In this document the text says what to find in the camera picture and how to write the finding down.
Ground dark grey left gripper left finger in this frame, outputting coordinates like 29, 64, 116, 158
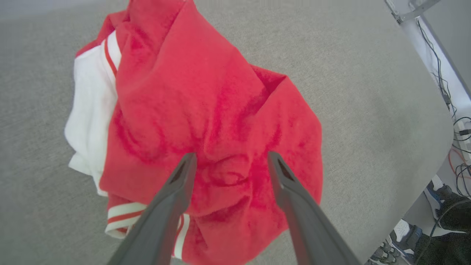
107, 152, 198, 265

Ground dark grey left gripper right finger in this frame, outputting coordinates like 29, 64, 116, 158
267, 151, 361, 265

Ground red and white jersey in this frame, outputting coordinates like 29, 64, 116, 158
64, 0, 323, 265

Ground blue and white sneaker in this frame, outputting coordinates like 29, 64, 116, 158
366, 241, 404, 265
388, 219, 424, 259
423, 175, 455, 220

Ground black fuzzy trousers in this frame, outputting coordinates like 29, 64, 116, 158
414, 193, 471, 265

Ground grey metal diagonal brace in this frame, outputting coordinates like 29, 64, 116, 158
385, 0, 442, 24

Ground orange cable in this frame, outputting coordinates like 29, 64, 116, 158
448, 148, 471, 180

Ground black looped cable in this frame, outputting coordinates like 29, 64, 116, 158
454, 163, 471, 198

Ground cables on floor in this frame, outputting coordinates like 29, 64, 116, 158
399, 17, 471, 155

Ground thin black cable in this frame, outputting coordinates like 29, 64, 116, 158
416, 18, 458, 120

